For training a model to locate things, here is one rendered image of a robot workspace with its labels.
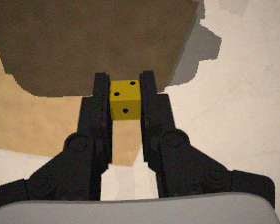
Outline yellow die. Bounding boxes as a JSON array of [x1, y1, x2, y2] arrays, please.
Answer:
[[109, 80, 141, 121]]

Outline tan square mat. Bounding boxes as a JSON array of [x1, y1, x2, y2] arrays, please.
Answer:
[[0, 0, 199, 167]]

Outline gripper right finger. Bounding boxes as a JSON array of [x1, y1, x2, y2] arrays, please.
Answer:
[[139, 71, 275, 210]]

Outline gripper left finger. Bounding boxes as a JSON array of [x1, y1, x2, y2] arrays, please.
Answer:
[[0, 72, 113, 207]]

